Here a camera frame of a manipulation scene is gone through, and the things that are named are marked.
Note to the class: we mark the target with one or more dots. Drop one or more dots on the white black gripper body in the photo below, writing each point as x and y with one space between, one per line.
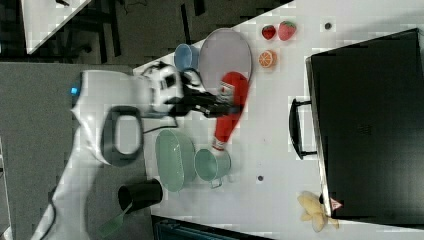
170 89

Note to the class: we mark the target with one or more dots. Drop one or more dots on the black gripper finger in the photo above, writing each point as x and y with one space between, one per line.
217 110
198 97

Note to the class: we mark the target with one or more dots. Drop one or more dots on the red ketchup bottle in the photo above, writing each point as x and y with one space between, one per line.
232 92

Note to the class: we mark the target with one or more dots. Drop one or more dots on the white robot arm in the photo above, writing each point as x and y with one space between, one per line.
100 99

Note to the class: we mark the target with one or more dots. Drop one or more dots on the blue mug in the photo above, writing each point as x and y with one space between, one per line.
186 57

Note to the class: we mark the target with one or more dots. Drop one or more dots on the grey round plate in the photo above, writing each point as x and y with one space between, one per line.
223 51

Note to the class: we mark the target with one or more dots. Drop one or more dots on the green enamel mug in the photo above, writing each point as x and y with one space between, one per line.
212 165

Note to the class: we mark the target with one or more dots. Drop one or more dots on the toy orange half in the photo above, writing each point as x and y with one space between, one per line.
267 59

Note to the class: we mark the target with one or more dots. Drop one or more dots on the red toy strawberry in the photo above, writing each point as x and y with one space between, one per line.
268 32

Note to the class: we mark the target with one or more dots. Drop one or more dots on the pink toy strawberry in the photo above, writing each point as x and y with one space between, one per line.
286 30

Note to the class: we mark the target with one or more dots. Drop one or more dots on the toy peeled banana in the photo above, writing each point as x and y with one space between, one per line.
314 212

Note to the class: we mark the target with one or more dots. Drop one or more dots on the blue metal frame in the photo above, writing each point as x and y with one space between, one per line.
171 229

